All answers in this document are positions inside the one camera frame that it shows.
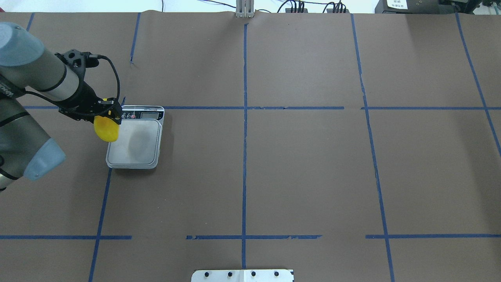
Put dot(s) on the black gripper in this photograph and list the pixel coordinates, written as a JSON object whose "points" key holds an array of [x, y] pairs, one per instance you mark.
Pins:
{"points": [[83, 96]]}

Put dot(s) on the yellow mango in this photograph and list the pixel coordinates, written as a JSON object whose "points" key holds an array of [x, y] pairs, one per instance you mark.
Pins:
{"points": [[106, 129]]}

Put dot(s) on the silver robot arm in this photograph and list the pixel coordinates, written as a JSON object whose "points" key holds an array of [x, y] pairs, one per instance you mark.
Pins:
{"points": [[27, 67]]}

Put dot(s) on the silver digital kitchen scale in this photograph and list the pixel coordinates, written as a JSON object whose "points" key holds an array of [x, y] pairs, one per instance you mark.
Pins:
{"points": [[139, 140]]}

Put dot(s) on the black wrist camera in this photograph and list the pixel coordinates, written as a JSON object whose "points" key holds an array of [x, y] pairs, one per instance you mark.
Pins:
{"points": [[78, 61]]}

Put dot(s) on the aluminium frame post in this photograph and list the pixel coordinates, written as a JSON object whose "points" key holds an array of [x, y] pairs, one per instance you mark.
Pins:
{"points": [[245, 8]]}

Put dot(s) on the white camera post with base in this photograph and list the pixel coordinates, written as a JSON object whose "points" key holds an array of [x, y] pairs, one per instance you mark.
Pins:
{"points": [[243, 275]]}

